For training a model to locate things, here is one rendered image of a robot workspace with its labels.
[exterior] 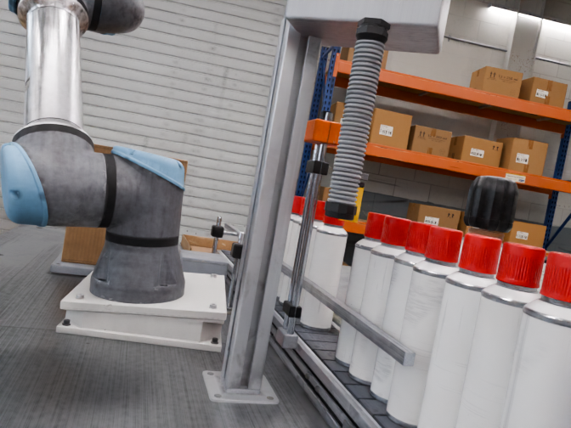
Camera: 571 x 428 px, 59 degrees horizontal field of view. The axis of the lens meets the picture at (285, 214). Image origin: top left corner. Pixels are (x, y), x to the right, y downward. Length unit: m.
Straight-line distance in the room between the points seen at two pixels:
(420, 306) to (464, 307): 0.06
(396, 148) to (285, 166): 3.99
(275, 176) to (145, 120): 4.49
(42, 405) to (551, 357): 0.48
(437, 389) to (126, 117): 4.76
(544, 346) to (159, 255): 0.57
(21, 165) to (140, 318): 0.27
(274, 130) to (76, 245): 0.70
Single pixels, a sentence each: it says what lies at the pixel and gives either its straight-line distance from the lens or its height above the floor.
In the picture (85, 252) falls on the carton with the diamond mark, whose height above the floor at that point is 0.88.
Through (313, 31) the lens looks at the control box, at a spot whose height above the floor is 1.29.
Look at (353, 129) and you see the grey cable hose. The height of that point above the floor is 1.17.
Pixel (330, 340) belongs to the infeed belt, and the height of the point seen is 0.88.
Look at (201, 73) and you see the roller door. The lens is 5.12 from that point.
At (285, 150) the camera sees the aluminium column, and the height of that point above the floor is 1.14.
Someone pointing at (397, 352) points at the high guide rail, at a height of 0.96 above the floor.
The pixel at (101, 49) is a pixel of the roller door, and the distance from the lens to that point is 5.25.
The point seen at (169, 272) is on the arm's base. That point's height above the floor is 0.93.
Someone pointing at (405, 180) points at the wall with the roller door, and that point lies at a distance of 5.54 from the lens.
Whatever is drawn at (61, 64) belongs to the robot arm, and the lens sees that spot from 0.92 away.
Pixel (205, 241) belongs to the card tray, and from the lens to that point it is 1.84.
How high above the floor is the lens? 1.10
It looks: 3 degrees down
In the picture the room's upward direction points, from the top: 10 degrees clockwise
